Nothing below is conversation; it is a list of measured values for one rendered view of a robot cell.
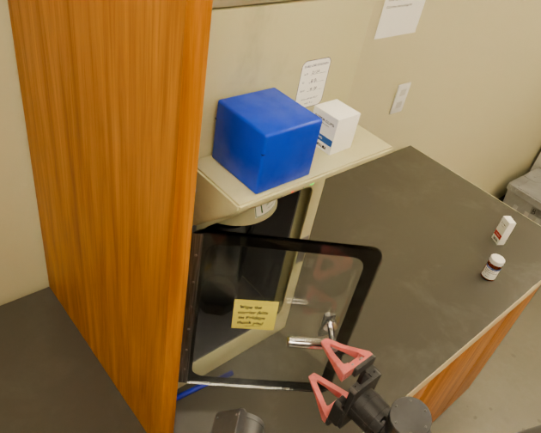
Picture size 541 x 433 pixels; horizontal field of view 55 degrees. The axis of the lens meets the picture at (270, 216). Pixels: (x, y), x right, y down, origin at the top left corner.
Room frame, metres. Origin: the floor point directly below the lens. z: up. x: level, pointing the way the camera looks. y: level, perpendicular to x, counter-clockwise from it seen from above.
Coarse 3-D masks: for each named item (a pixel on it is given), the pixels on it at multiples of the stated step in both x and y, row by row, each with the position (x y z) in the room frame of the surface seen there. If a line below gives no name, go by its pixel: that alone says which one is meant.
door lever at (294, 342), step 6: (330, 324) 0.63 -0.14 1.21; (336, 324) 0.63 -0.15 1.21; (330, 330) 0.61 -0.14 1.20; (330, 336) 0.60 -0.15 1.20; (288, 342) 0.57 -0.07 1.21; (294, 342) 0.57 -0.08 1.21; (300, 342) 0.57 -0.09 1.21; (306, 342) 0.58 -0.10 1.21; (312, 342) 0.58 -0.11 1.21; (318, 342) 0.58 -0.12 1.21; (306, 348) 0.57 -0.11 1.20; (312, 348) 0.57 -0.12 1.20; (318, 348) 0.58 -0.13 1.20
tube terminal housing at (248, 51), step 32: (320, 0) 0.74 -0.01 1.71; (352, 0) 0.79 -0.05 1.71; (224, 32) 0.62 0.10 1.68; (256, 32) 0.66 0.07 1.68; (288, 32) 0.70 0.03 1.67; (320, 32) 0.75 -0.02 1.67; (352, 32) 0.80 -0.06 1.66; (224, 64) 0.63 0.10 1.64; (256, 64) 0.67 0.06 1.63; (288, 64) 0.71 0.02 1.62; (352, 64) 0.82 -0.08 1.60; (224, 96) 0.63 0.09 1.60; (320, 192) 0.83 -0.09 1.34; (192, 224) 0.61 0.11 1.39
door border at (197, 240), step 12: (192, 240) 0.59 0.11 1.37; (192, 252) 0.59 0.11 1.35; (192, 264) 0.59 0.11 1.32; (192, 276) 0.59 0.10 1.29; (192, 288) 0.59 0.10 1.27; (192, 300) 0.59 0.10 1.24; (192, 312) 0.59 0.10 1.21; (192, 324) 0.59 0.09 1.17; (180, 360) 0.59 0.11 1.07; (180, 372) 0.59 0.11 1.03
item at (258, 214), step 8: (256, 208) 0.74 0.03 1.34; (264, 208) 0.75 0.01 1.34; (272, 208) 0.77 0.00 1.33; (232, 216) 0.71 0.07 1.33; (240, 216) 0.72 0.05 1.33; (248, 216) 0.72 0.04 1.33; (256, 216) 0.73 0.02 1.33; (264, 216) 0.74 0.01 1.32; (224, 224) 0.70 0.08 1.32; (232, 224) 0.71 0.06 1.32; (240, 224) 0.71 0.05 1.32; (248, 224) 0.72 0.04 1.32
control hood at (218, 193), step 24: (360, 144) 0.74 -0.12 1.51; (384, 144) 0.75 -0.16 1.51; (216, 168) 0.59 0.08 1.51; (312, 168) 0.64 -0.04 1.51; (336, 168) 0.65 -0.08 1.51; (216, 192) 0.55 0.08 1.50; (240, 192) 0.54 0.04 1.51; (264, 192) 0.56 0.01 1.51; (288, 192) 0.58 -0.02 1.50; (216, 216) 0.54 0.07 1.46
